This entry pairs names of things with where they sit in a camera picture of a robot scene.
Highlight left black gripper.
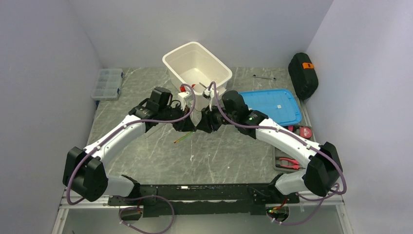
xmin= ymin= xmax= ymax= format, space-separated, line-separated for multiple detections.
xmin=159 ymin=103 xmax=196 ymax=132

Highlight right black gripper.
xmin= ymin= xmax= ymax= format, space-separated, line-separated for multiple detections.
xmin=196 ymin=100 xmax=238 ymax=134

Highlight glass stirring rod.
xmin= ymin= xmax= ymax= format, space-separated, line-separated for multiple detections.
xmin=145 ymin=124 xmax=165 ymax=138

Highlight white plastic bin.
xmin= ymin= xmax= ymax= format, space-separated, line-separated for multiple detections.
xmin=162 ymin=41 xmax=232 ymax=111

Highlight blue plastic tray lid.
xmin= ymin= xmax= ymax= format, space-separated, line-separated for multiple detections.
xmin=240 ymin=89 xmax=302 ymax=126

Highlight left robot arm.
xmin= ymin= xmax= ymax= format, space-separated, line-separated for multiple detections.
xmin=63 ymin=84 xmax=196 ymax=205

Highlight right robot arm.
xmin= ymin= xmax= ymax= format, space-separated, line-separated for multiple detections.
xmin=197 ymin=88 xmax=343 ymax=202

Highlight silver wrench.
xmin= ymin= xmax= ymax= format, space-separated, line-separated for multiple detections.
xmin=253 ymin=74 xmax=276 ymax=80

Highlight grey tool set tray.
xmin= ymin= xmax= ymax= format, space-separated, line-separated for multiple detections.
xmin=272 ymin=125 xmax=315 ymax=173

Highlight clear compartment organizer box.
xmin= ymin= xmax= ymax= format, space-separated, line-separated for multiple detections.
xmin=91 ymin=68 xmax=124 ymax=101

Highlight red tape measure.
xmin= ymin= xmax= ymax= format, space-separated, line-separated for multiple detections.
xmin=296 ymin=126 xmax=313 ymax=139

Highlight red pliers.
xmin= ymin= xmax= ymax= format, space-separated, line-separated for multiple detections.
xmin=276 ymin=157 xmax=303 ymax=170

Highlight black tool case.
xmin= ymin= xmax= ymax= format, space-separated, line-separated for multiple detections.
xmin=288 ymin=53 xmax=319 ymax=100

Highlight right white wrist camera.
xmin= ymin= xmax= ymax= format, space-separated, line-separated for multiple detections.
xmin=203 ymin=88 xmax=219 ymax=111

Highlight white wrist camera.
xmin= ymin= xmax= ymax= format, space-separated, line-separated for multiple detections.
xmin=203 ymin=88 xmax=219 ymax=111
xmin=177 ymin=84 xmax=196 ymax=114

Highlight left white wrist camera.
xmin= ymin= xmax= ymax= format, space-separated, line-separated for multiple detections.
xmin=177 ymin=84 xmax=196 ymax=114

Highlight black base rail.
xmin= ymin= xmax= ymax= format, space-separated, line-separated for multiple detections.
xmin=108 ymin=183 xmax=300 ymax=217

